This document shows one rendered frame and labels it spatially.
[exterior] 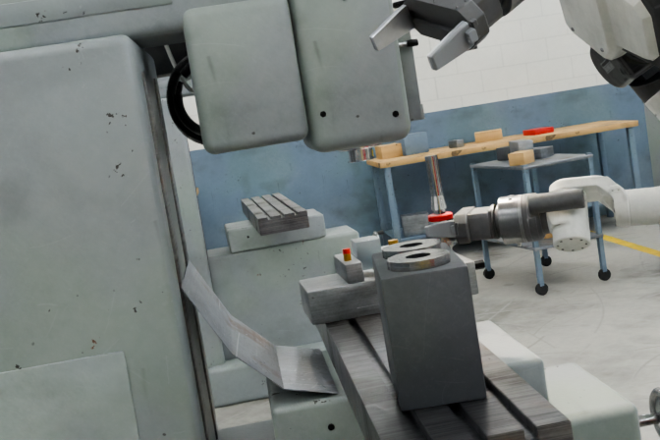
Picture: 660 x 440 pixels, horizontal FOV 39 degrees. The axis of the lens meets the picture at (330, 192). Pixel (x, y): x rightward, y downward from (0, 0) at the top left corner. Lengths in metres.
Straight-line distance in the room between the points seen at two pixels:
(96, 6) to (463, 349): 0.86
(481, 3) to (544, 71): 7.67
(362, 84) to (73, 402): 0.74
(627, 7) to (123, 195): 0.83
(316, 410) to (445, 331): 0.46
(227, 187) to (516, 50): 2.90
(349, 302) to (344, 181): 6.48
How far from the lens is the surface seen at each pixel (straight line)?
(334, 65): 1.67
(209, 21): 1.64
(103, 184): 1.54
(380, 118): 1.68
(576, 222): 1.67
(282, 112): 1.64
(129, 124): 1.53
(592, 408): 1.83
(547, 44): 8.78
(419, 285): 1.26
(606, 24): 1.49
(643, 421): 2.02
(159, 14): 1.66
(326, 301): 1.86
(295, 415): 1.67
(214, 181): 8.26
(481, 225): 1.70
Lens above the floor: 1.39
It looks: 5 degrees down
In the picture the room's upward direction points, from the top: 9 degrees counter-clockwise
